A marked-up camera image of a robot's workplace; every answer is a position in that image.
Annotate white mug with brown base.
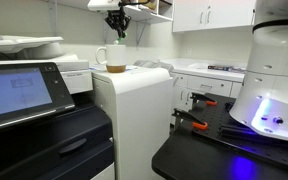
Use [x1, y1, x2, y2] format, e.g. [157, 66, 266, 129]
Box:
[95, 44, 128, 74]

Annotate white lower drawer cabinets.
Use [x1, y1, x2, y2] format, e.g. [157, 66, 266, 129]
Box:
[169, 72, 244, 126]

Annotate metal shelf bracket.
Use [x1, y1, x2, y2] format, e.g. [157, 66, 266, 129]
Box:
[135, 19, 150, 47]
[48, 0, 59, 28]

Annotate dark books stack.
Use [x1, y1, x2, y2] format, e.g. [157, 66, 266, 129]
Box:
[207, 64, 247, 74]

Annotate black clamp with orange handle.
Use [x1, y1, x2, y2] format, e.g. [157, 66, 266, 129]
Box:
[189, 92, 219, 110]
[171, 107, 209, 135]

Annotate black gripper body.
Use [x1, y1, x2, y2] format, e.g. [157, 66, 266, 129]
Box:
[104, 8, 132, 31]

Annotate grey finisher output tray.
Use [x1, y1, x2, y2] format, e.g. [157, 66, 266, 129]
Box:
[133, 59, 175, 74]

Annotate black perforated mounting table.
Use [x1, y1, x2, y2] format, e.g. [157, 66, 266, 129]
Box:
[151, 93, 288, 180]

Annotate large office copier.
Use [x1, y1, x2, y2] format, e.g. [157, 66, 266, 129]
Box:
[0, 29, 116, 180]

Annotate white copier finisher unit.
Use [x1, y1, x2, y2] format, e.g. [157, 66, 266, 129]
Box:
[90, 64, 174, 180]

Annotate white upper wall cabinet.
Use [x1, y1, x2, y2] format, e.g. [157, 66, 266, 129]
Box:
[172, 0, 257, 33]

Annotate white countertop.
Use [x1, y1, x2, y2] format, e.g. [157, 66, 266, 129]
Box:
[160, 58, 248, 83]

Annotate black cable around robot base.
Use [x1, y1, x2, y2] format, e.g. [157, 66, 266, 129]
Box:
[251, 18, 288, 34]

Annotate black aluminium rail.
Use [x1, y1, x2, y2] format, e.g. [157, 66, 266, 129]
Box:
[218, 124, 256, 140]

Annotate copier touchscreen control panel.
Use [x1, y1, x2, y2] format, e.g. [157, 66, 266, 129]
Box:
[0, 62, 76, 134]

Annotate white wall shelf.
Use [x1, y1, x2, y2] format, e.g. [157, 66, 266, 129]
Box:
[122, 0, 174, 25]

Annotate green and white marker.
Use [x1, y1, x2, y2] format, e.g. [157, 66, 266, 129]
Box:
[113, 31, 129, 45]

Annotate white printed paper sheet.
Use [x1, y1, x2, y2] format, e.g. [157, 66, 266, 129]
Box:
[90, 64, 142, 73]

